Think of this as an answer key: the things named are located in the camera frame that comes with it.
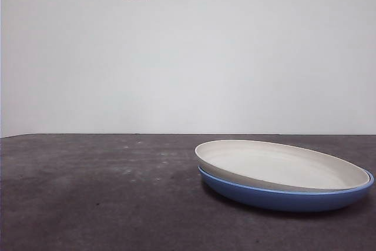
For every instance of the blue round plate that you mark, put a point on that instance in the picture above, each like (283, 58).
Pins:
(279, 202)

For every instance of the white round plate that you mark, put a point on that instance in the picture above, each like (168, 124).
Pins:
(273, 165)

